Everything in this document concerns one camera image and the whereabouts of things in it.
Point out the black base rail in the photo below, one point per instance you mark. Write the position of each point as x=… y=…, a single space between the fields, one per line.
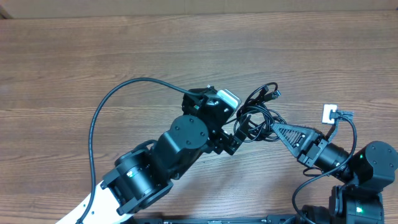
x=270 y=219

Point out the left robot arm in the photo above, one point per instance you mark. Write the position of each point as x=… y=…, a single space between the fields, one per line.
x=145 y=174

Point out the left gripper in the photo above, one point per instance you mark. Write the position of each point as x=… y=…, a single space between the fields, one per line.
x=223 y=139

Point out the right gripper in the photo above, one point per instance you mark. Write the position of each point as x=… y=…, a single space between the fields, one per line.
x=304 y=142

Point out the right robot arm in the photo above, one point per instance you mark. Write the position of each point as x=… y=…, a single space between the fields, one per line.
x=364 y=175

